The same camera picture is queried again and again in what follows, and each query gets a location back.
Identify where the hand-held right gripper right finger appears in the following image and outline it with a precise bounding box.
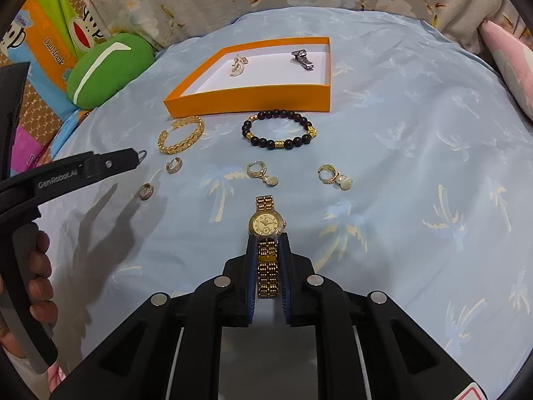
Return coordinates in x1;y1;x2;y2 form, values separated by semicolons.
278;233;479;400

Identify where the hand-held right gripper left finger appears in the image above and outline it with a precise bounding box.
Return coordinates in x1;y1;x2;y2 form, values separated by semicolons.
49;233;260;400

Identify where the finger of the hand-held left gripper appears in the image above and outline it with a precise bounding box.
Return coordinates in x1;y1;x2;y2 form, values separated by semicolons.
83;148;140;182

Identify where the gold wrist watch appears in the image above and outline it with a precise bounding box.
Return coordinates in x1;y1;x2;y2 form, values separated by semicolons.
249;195;287;300

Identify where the gold leaf bangle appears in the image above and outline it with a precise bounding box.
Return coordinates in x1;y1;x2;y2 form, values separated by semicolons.
157;116;206;156

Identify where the hoop earring with disc pendant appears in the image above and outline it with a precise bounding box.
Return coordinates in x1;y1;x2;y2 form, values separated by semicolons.
247;160;280;188

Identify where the black bead bracelet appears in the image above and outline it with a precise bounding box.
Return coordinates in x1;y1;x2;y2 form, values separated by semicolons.
242;109;315;151

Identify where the orange cardboard box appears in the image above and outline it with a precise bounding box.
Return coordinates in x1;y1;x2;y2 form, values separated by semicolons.
163;37;332;118

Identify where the person's left hand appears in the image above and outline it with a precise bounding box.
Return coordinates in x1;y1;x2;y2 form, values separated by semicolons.
23;231;59;338

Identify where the green plush cushion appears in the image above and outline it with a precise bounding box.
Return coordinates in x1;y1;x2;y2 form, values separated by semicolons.
67;33;157;114

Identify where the light blue palm-print bedsheet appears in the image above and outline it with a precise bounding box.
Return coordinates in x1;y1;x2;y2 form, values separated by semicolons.
25;6;533;400

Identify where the silver wrist watch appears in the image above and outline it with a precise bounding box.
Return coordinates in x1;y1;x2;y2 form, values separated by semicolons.
290;49;316;72

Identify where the pink pillow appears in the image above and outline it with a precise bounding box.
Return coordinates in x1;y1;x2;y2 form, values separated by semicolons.
479;20;533;121

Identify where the bunched gold chain necklace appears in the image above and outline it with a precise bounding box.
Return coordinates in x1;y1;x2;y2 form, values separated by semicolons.
228;53;250;78

